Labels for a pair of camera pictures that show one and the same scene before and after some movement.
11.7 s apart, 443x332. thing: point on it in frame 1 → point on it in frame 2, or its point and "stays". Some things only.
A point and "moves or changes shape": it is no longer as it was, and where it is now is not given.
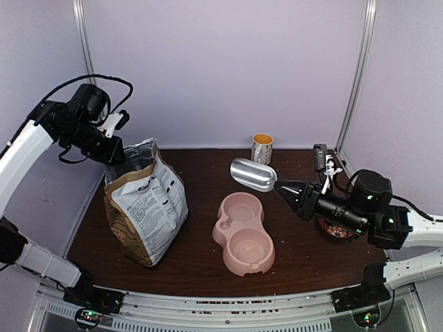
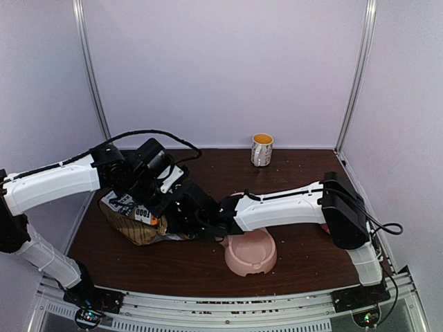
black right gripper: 311,193 → 174,226
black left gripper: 111,156 → 159,209
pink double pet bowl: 248,246 stays
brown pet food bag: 146,202 moves or changes shape
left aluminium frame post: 79,7 stays
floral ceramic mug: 261,147 stays
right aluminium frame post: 365,48 stays
